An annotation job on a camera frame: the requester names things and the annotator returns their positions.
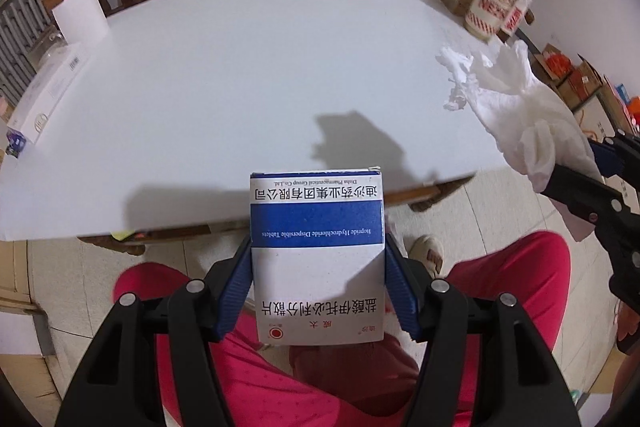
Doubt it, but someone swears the long white carton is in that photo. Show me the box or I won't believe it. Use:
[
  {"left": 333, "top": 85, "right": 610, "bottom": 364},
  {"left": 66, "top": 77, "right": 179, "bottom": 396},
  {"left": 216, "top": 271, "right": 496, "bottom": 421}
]
[{"left": 8, "top": 43, "right": 88, "bottom": 144}]

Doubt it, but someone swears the cardboard boxes stack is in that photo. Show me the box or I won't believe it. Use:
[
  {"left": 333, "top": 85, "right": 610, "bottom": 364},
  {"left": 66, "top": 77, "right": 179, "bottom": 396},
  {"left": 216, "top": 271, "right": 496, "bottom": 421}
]
[{"left": 532, "top": 44, "right": 639, "bottom": 142}]

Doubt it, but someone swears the white tissue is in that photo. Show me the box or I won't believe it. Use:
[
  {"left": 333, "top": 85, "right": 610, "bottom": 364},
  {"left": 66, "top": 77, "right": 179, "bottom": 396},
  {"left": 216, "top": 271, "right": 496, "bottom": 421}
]
[{"left": 437, "top": 40, "right": 601, "bottom": 193}]

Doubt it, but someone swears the white red carton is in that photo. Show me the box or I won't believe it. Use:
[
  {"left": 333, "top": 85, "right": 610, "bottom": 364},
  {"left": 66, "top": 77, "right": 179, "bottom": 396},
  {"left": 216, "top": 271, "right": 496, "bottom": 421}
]
[{"left": 501, "top": 0, "right": 533, "bottom": 36}]

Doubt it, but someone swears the blue white medicine box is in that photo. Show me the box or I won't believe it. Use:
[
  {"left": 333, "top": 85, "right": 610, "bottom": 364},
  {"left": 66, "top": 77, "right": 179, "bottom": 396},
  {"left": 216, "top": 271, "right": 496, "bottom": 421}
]
[{"left": 250, "top": 168, "right": 385, "bottom": 347}]

